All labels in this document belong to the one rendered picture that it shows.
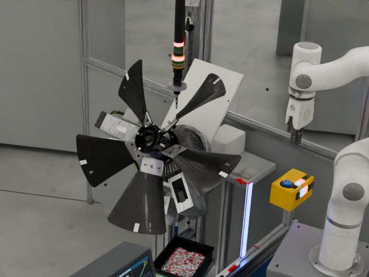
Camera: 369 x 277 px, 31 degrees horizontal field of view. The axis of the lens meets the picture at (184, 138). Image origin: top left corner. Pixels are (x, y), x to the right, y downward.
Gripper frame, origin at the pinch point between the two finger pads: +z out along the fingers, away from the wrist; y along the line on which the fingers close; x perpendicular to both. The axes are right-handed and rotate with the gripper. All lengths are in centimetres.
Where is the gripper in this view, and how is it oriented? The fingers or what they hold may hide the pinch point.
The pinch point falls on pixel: (295, 137)
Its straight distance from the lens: 220.5
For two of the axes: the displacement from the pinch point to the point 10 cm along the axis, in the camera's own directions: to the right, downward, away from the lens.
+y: 6.4, -3.5, 6.9
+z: -0.4, 8.8, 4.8
